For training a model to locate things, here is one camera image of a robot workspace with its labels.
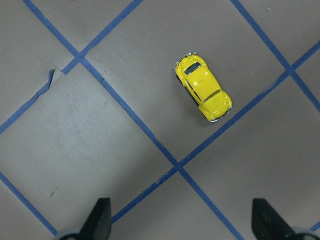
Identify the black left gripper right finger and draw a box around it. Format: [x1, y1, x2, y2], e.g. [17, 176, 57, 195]
[251, 198, 298, 240]

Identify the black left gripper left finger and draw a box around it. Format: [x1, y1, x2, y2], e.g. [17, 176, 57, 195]
[79, 197, 112, 240]

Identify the yellow beetle toy car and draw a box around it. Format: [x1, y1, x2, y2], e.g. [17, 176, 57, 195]
[174, 52, 233, 123]

